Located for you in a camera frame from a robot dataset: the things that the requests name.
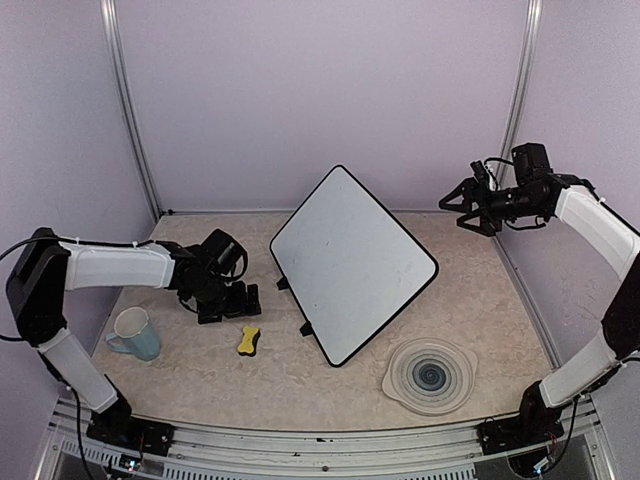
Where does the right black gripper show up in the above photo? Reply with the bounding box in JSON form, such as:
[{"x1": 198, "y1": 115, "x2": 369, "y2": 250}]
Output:
[{"x1": 441, "y1": 175, "x2": 548, "y2": 235}]

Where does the light blue mug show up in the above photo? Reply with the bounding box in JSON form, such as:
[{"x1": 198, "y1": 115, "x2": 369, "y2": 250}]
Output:
[{"x1": 105, "y1": 307, "x2": 161, "y2": 361}]

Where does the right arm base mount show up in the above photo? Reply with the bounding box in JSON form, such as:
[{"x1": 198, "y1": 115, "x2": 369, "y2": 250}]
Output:
[{"x1": 477, "y1": 416, "x2": 565, "y2": 455}]

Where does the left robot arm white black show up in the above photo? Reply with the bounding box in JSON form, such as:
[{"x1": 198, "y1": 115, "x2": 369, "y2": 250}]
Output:
[{"x1": 5, "y1": 228, "x2": 261, "y2": 445}]

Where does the aluminium corner post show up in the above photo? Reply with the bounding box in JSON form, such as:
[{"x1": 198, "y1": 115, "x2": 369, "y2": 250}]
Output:
[
  {"x1": 499, "y1": 0, "x2": 544, "y2": 161},
  {"x1": 100, "y1": 0, "x2": 163, "y2": 221}
]

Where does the white whiteboard black frame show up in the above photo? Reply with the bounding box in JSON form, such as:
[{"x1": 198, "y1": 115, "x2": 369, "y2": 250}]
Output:
[{"x1": 269, "y1": 165, "x2": 439, "y2": 368}]

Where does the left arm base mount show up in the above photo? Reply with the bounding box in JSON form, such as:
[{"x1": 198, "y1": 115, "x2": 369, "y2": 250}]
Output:
[{"x1": 86, "y1": 412, "x2": 175, "y2": 457}]

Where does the left aluminium corner post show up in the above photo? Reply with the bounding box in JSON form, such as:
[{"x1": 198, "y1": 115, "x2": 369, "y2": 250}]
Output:
[{"x1": 100, "y1": 0, "x2": 163, "y2": 221}]

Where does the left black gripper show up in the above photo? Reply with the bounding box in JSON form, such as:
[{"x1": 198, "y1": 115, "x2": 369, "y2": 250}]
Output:
[{"x1": 186, "y1": 270, "x2": 261, "y2": 323}]

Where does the right aluminium corner post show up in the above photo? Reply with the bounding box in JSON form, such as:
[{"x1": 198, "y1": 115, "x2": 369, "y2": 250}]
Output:
[{"x1": 499, "y1": 0, "x2": 544, "y2": 161}]

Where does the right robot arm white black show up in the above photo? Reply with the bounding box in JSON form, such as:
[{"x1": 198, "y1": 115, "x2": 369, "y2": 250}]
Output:
[{"x1": 439, "y1": 171, "x2": 639, "y2": 444}]

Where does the clear plate spiral pattern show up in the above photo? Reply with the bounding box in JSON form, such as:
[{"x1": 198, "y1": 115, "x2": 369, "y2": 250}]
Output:
[{"x1": 381, "y1": 337, "x2": 478, "y2": 417}]

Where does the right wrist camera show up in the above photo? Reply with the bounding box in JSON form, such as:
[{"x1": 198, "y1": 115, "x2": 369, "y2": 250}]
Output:
[{"x1": 471, "y1": 160, "x2": 499, "y2": 191}]

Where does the yellow black sponge eraser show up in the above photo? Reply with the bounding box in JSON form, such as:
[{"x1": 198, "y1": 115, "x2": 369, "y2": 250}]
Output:
[{"x1": 237, "y1": 326, "x2": 261, "y2": 357}]

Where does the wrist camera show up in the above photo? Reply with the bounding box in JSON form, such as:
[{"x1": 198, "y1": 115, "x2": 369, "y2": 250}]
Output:
[
  {"x1": 471, "y1": 160, "x2": 499, "y2": 191},
  {"x1": 201, "y1": 229, "x2": 248, "y2": 282}
]

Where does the aluminium front rail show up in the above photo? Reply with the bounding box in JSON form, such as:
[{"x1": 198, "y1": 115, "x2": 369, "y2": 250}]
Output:
[{"x1": 31, "y1": 398, "x2": 618, "y2": 479}]

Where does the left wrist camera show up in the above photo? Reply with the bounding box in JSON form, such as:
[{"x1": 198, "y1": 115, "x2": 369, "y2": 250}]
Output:
[{"x1": 201, "y1": 229, "x2": 248, "y2": 282}]

